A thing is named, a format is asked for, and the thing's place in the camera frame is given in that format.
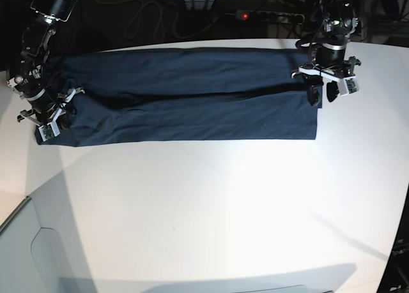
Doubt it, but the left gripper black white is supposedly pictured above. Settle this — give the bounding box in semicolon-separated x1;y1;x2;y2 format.
291;43;361;107

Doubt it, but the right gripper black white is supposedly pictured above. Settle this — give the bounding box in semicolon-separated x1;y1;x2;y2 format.
17;87;85;130

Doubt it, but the dark blue T-shirt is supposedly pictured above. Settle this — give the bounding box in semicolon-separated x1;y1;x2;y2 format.
43;48;318;147

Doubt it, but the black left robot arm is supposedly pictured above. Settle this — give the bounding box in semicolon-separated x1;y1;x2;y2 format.
291;0;361;107

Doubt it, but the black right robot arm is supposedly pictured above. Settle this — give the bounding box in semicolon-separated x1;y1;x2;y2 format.
6;0;79;127

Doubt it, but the white power strip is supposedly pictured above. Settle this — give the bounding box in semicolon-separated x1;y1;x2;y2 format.
235;10;305;25

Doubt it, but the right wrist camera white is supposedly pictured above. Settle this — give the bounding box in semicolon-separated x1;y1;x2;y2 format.
38;121;61;142

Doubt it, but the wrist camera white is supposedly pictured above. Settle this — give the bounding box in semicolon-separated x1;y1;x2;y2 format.
38;121;61;142
337;76;360;96

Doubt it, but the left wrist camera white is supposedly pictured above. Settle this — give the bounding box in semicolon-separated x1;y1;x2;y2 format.
337;76;360;96

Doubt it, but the grey looped cable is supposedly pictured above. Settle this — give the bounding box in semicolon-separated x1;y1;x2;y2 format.
123;0;221;40

